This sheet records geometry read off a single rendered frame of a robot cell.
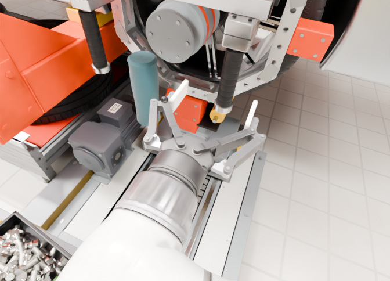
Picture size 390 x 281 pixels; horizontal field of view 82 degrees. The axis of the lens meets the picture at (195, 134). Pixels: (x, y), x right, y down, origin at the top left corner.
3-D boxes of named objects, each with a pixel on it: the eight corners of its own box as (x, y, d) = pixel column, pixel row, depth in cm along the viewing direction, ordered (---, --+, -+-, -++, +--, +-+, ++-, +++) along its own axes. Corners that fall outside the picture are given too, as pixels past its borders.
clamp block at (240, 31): (256, 34, 47) (264, 6, 43) (246, 53, 41) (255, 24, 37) (233, 28, 48) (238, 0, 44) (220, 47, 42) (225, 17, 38)
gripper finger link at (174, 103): (172, 114, 41) (169, 112, 41) (187, 92, 46) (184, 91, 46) (172, 101, 39) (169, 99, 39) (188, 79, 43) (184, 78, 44)
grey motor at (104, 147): (159, 136, 134) (156, 88, 108) (117, 197, 107) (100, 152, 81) (133, 127, 138) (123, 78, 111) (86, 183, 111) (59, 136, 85)
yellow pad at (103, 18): (118, 17, 99) (116, 4, 96) (97, 28, 90) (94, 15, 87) (91, 10, 102) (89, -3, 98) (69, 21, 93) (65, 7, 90)
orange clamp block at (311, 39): (288, 42, 65) (321, 50, 63) (285, 54, 60) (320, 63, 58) (298, 16, 59) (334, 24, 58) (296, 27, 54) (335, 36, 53)
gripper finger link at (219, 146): (191, 144, 32) (195, 152, 31) (253, 123, 36) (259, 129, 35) (189, 160, 35) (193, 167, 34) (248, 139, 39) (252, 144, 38)
